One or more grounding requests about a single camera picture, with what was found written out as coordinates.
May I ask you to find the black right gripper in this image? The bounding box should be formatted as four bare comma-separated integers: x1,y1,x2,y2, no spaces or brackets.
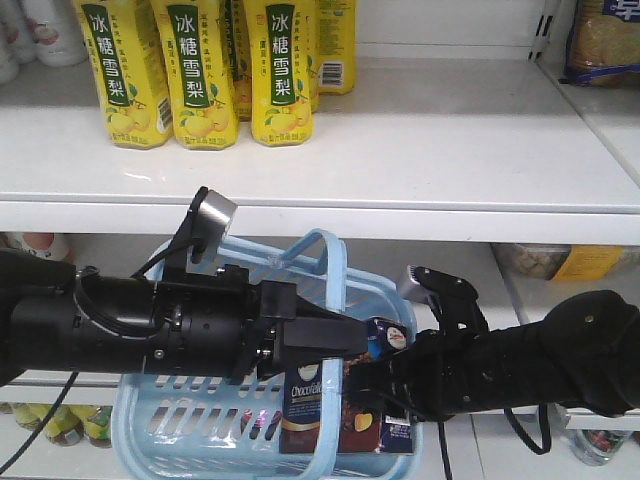
344,329,475,422

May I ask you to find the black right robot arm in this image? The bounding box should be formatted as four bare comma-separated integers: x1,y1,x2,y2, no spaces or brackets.
344,290,639,421

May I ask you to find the yellow pear drink bottle rear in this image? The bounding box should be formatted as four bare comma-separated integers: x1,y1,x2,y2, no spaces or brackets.
316,0,357,95

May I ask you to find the yellow pear drink bottle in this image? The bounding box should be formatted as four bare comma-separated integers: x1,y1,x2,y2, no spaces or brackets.
151,1,239,150
72,1,172,149
243,1,314,147
316,0,357,95

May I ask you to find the blue cracker snack bag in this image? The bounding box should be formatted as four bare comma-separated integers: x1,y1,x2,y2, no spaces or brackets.
564,0,639,90

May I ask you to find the yellow pear drink bottle left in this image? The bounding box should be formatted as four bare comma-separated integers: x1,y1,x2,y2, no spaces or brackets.
72,1,172,149

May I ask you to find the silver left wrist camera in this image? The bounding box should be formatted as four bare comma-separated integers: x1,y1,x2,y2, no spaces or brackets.
187,186,237,264

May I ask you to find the yellow pear drink bottle middle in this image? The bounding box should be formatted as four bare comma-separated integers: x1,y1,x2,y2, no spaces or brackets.
151,1,239,150

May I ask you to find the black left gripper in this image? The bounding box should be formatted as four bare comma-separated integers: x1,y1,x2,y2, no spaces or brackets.
162,264,368,384

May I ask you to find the yellow pear drink bottle right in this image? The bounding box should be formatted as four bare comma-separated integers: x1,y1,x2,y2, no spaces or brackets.
243,1,314,147

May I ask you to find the white store shelving unit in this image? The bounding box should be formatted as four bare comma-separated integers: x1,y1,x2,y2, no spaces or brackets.
0,0,640,480

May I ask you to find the light blue shopping basket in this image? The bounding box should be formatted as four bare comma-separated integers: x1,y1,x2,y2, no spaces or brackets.
111,230,416,479

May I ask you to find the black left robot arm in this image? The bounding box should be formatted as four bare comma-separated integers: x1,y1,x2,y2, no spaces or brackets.
1,249,367,384

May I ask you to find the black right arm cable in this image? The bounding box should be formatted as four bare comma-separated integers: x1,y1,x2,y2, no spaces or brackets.
434,404,554,480

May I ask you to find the dark blue Chocofelo cookie box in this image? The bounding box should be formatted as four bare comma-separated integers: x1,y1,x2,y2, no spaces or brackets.
279,317,414,454

